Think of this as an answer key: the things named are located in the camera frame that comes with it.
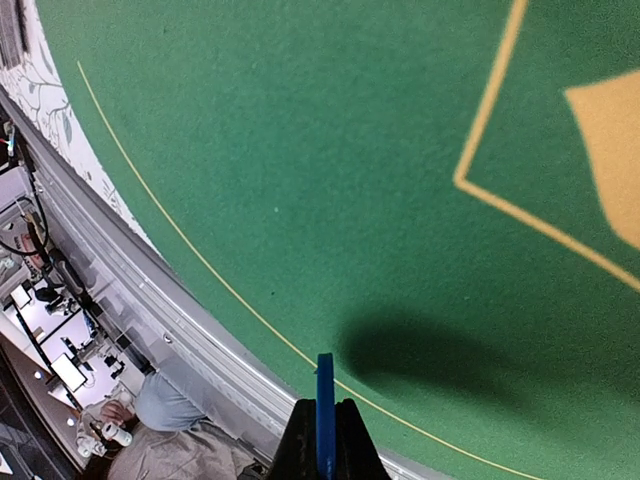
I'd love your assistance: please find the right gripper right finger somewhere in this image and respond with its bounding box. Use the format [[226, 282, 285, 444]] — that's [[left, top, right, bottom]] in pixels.
[[336, 399, 391, 480]]

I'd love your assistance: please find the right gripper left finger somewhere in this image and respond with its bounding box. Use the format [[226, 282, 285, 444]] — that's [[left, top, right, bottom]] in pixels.
[[267, 399, 318, 480]]

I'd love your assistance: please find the blue small blind button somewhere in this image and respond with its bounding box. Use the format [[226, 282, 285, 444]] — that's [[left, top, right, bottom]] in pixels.
[[316, 353, 337, 479]]

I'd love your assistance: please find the person in grey clothes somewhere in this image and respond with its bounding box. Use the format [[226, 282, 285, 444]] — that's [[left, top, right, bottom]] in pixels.
[[75, 373, 267, 479]]

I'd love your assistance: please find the round green poker mat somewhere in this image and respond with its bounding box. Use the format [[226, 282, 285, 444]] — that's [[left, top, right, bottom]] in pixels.
[[38, 1, 639, 479]]

